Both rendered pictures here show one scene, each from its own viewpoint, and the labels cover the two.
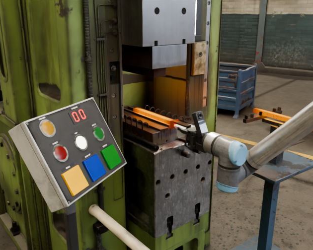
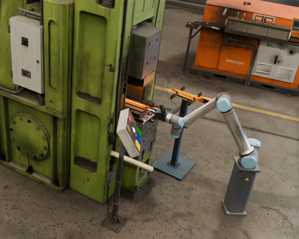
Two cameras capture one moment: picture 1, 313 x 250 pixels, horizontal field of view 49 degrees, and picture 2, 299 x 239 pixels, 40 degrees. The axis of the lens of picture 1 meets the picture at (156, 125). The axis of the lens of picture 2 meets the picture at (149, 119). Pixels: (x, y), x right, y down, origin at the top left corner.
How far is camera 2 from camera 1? 2.60 m
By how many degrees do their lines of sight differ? 28
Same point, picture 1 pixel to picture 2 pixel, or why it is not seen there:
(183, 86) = not seen: hidden behind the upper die
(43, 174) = (130, 145)
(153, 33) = (145, 72)
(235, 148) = (181, 121)
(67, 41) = (113, 82)
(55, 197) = (134, 152)
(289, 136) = (200, 114)
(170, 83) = not seen: hidden behind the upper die
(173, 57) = (149, 79)
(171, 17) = (151, 62)
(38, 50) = (78, 76)
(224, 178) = (175, 133)
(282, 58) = not seen: outside the picture
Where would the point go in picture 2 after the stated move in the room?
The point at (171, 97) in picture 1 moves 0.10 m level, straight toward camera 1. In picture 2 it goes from (133, 87) to (136, 92)
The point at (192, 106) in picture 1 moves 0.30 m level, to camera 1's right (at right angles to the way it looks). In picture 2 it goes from (145, 92) to (171, 89)
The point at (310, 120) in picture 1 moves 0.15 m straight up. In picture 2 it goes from (209, 109) to (212, 95)
